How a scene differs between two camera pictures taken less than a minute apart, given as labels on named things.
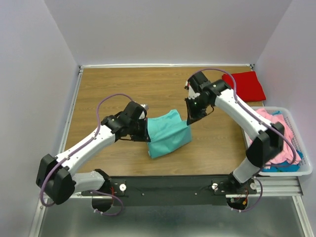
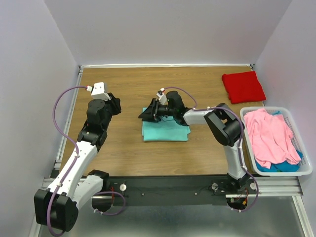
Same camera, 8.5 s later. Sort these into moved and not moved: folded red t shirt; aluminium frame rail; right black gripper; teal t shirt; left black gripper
Moved: right black gripper; left black gripper; teal t shirt
Not moved: aluminium frame rail; folded red t shirt
